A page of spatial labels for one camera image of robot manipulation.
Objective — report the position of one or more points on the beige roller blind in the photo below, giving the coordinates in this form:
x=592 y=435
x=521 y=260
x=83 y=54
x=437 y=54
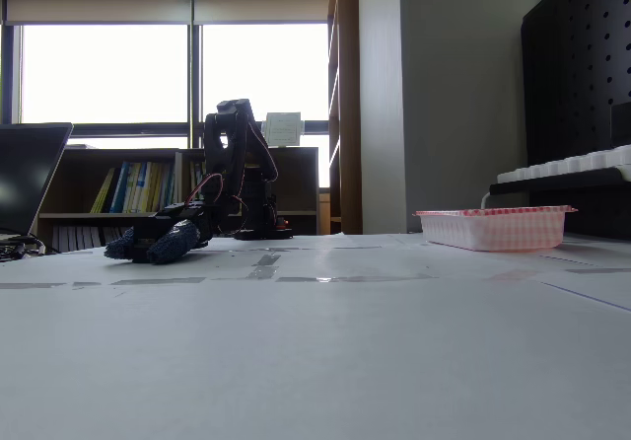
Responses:
x=261 y=6
x=98 y=7

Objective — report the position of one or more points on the white paper sign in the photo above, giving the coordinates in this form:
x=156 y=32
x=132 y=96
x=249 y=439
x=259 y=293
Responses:
x=286 y=129

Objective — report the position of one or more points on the tall brown wooden shelf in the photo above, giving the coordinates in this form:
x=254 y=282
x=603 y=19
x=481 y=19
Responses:
x=347 y=90

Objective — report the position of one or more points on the blue book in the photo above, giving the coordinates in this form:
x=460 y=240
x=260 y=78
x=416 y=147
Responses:
x=169 y=191
x=119 y=188

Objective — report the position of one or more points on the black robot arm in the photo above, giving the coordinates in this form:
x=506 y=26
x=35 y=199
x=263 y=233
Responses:
x=231 y=154

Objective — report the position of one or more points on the low wooden bookshelf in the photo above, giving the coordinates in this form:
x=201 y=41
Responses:
x=79 y=178
x=301 y=183

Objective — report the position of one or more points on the black pegboard panel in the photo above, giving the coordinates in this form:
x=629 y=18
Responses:
x=567 y=90

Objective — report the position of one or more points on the black desk shelf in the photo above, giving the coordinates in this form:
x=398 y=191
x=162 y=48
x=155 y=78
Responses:
x=591 y=198

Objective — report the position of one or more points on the white keyboard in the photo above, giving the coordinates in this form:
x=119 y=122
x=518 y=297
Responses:
x=562 y=166

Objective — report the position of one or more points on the dark window frame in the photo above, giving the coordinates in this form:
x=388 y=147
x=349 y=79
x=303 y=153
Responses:
x=194 y=90

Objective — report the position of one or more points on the row of white binders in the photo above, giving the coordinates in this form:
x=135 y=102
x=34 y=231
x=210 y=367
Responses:
x=84 y=237

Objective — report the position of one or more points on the long grey tape strip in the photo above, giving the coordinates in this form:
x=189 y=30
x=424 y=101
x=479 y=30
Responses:
x=355 y=278

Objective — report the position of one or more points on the pink checkered tray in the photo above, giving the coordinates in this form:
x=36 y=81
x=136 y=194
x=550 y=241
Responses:
x=493 y=230

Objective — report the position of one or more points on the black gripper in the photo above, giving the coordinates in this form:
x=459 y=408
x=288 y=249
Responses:
x=159 y=230

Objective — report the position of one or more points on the dark laptop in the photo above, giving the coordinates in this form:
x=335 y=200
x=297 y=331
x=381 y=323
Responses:
x=24 y=173

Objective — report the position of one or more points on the short grey tape strip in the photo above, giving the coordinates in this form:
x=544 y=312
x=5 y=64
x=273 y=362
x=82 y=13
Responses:
x=263 y=267

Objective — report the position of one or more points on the leaning yellow book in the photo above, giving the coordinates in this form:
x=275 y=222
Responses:
x=102 y=191

